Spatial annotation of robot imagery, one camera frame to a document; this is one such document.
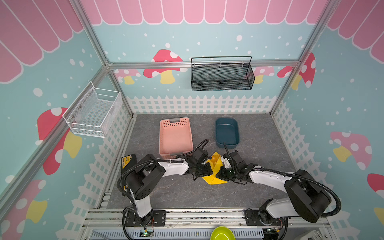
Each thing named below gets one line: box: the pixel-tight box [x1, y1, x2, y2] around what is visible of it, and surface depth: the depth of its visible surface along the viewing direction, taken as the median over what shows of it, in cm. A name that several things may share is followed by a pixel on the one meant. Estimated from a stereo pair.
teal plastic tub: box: [215, 117, 240, 149], surface depth 109 cm
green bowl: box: [210, 226, 236, 240], surface depth 70 cm
